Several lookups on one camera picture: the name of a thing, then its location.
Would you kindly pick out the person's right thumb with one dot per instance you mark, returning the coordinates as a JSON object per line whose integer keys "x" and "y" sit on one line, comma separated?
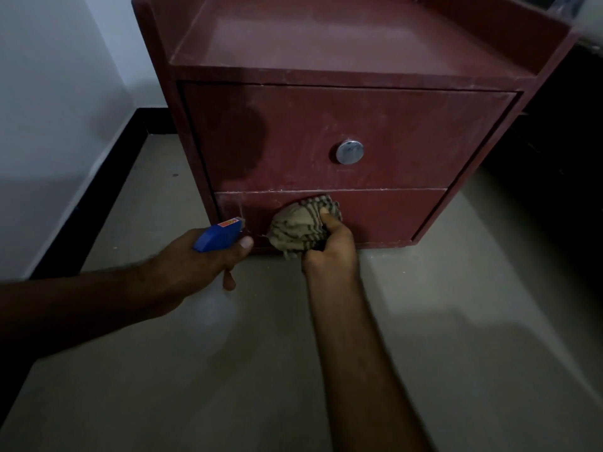
{"x": 327, "y": 223}

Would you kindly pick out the red low drawer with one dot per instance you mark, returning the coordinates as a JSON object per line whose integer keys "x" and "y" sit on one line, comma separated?
{"x": 391, "y": 214}

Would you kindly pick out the dark furniture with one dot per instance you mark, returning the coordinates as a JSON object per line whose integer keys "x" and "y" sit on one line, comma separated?
{"x": 551, "y": 150}

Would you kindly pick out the red drawer with knob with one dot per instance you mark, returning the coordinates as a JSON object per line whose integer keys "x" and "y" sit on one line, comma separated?
{"x": 292, "y": 136}

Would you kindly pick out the beige striped cleaning cloth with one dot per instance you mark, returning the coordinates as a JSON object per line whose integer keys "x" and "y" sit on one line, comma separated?
{"x": 294, "y": 228}

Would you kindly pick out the person's left hand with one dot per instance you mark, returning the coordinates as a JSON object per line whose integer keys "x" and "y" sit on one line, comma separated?
{"x": 188, "y": 272}

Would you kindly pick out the red wooden bedside cabinet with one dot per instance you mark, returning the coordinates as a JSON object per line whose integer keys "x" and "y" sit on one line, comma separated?
{"x": 329, "y": 42}

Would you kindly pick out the person's left forearm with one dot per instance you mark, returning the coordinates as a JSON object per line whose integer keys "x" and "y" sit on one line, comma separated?
{"x": 70, "y": 310}

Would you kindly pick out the person's left thumb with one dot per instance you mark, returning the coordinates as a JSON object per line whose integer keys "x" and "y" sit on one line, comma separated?
{"x": 233, "y": 251}

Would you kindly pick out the person's right forearm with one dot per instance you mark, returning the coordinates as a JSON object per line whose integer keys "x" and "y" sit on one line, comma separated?
{"x": 362, "y": 367}

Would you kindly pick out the blue spray bottle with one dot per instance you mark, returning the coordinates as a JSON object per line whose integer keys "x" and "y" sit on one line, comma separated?
{"x": 214, "y": 235}

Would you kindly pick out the person's right hand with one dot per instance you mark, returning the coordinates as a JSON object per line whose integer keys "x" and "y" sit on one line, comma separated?
{"x": 329, "y": 251}

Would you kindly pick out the round silver drawer knob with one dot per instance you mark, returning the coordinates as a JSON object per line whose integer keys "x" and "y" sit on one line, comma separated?
{"x": 349, "y": 152}

